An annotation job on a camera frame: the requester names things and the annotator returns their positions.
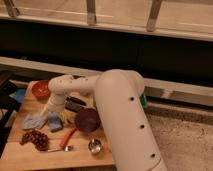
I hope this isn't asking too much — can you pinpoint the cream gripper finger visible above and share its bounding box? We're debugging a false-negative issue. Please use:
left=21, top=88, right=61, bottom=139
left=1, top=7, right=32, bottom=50
left=59, top=111, right=68, bottom=124
left=40, top=104, right=49, bottom=116

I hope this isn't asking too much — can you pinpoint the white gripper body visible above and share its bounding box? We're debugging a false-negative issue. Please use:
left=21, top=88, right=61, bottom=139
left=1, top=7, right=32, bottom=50
left=46, top=93, right=66, bottom=113

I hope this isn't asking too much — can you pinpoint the blue sponge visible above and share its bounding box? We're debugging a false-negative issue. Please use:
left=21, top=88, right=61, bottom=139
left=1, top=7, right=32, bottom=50
left=47, top=112, right=62, bottom=132

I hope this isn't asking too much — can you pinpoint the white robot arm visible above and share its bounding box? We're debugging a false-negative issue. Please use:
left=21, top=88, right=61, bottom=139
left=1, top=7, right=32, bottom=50
left=43, top=69, right=168, bottom=171

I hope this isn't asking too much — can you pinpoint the grey blue cloth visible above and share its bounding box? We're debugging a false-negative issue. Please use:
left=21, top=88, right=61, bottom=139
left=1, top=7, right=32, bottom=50
left=22, top=113, right=47, bottom=130

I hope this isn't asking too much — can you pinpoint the black rectangular block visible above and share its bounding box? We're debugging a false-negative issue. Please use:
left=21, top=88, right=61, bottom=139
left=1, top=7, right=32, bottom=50
left=65, top=102, right=83, bottom=112

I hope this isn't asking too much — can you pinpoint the red bowl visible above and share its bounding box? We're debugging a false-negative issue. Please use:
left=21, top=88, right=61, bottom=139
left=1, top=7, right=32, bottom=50
left=32, top=80, right=50, bottom=100

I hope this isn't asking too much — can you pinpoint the wooden table board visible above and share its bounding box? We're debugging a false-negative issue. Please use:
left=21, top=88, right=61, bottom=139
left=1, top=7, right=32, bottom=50
left=0, top=81, right=114, bottom=171

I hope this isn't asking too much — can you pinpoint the bunch of dark grapes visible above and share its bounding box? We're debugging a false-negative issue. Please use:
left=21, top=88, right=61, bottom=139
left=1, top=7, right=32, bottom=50
left=20, top=130, right=49, bottom=151

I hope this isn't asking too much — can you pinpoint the metal spoon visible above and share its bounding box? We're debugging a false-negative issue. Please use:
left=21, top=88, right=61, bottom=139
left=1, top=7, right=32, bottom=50
left=40, top=145, right=74, bottom=153

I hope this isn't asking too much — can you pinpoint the small metal cup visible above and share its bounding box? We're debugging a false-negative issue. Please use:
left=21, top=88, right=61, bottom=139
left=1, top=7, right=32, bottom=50
left=88, top=139, right=103, bottom=155

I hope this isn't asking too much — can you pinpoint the green plastic tray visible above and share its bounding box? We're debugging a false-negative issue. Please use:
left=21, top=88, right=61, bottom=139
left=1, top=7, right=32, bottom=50
left=140, top=94, right=148, bottom=108

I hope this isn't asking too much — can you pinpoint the yellow handled brush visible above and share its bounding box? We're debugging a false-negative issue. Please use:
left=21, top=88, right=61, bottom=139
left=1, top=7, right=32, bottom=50
left=62, top=109, right=76, bottom=126

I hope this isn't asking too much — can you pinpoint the black handled tool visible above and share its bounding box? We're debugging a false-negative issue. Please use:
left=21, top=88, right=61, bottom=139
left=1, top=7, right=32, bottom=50
left=66, top=96, right=87, bottom=106

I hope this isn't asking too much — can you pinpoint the purple frying pan red handle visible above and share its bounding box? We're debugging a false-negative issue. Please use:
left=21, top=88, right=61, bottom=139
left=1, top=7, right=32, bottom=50
left=59, top=108, right=101, bottom=149

